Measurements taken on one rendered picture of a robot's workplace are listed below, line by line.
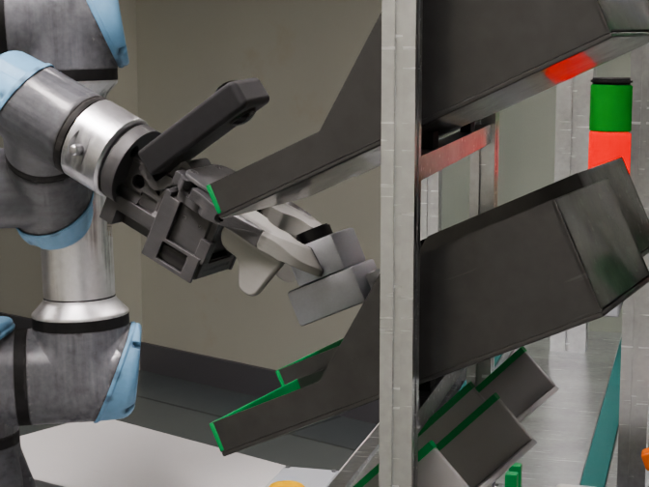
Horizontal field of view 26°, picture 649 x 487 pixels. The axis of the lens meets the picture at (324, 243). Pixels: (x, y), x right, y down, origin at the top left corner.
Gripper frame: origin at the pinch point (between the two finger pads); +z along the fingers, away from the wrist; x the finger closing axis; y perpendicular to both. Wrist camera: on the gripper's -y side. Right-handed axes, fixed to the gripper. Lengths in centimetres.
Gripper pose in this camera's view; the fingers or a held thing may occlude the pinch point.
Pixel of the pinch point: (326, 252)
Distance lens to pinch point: 113.8
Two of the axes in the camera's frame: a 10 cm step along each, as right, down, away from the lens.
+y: -3.8, 8.7, 3.3
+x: -4.4, 1.4, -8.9
